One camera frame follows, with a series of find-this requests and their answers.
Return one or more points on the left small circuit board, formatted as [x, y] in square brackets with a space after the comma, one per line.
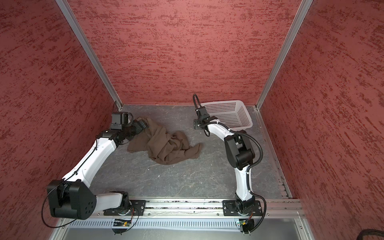
[122, 222]

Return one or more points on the aluminium corner post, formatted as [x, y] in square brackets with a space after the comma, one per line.
[290, 37]
[79, 33]

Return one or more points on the white slotted cable duct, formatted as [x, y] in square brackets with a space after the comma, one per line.
[167, 224]

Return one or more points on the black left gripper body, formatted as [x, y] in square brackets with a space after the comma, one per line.
[135, 128]

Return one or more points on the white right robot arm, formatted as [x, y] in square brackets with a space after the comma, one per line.
[240, 155]

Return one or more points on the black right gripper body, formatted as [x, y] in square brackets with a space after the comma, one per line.
[198, 124]

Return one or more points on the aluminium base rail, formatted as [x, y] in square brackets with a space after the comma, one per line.
[156, 208]

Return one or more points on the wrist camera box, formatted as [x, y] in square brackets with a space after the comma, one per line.
[202, 114]
[121, 119]

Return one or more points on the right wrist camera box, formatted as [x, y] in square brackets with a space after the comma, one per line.
[202, 114]

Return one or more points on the small circuit board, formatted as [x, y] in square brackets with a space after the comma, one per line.
[122, 222]
[246, 225]

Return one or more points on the right small circuit board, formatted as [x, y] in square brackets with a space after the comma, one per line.
[246, 225]

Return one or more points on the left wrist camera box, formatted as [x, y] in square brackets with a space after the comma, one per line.
[121, 119]

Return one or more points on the brown corduroy trousers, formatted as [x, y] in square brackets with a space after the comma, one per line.
[161, 146]

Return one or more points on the aluminium right corner post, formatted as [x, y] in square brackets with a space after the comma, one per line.
[290, 37]

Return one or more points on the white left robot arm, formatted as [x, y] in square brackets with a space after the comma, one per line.
[71, 197]

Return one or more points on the white perforated plastic basket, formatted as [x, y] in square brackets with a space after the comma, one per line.
[233, 114]

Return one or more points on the aluminium left corner post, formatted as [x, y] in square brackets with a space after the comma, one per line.
[79, 33]

